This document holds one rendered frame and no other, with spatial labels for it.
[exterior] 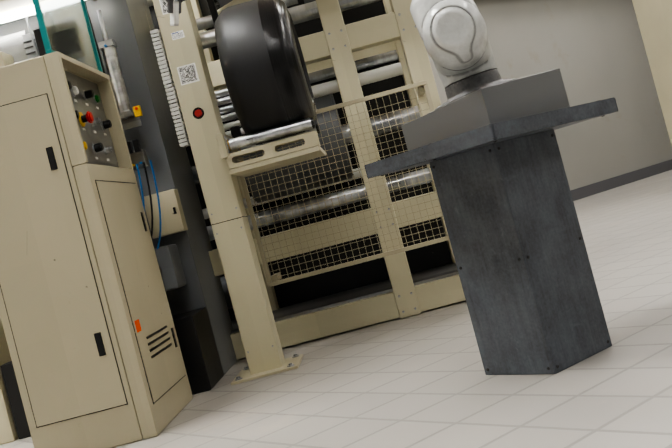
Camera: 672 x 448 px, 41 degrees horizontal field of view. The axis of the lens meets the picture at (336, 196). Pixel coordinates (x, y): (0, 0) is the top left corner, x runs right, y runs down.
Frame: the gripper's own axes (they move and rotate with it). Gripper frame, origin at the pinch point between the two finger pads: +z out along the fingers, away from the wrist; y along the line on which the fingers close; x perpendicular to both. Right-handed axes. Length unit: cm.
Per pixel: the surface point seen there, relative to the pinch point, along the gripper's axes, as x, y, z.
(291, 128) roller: 47, 70, 37
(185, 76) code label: 81, 41, 18
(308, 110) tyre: 47, 77, 30
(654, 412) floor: -143, 38, 82
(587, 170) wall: 415, 684, 110
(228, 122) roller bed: 117, 79, 38
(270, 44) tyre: 46, 59, 5
